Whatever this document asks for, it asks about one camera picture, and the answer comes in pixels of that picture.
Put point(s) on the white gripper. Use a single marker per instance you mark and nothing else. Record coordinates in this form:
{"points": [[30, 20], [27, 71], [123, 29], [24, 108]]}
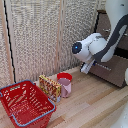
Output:
{"points": [[87, 66]]}

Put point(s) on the brown drawer front large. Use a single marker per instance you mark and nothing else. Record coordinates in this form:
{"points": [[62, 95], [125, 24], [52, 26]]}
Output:
{"points": [[113, 75]]}

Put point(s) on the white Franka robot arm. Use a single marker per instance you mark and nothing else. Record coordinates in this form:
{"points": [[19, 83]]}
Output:
{"points": [[100, 43]]}

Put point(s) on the brown wooden drawer cabinet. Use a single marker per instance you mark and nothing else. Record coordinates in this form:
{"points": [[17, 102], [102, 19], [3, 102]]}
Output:
{"points": [[105, 23]]}

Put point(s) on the red cup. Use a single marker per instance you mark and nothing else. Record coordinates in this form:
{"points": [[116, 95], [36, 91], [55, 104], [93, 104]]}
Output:
{"points": [[64, 76]]}

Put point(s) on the pink plastic cup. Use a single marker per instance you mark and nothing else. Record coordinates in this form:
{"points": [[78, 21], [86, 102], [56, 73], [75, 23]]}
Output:
{"points": [[65, 88]]}

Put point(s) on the yellow red snack box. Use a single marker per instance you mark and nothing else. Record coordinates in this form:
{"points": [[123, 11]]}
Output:
{"points": [[50, 88]]}

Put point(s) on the beige woven screen panel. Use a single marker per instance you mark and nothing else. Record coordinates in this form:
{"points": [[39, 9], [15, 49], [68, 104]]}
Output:
{"points": [[33, 40]]}

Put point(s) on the red plastic shopping basket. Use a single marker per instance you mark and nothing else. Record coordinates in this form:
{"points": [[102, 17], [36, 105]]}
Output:
{"points": [[25, 105]]}

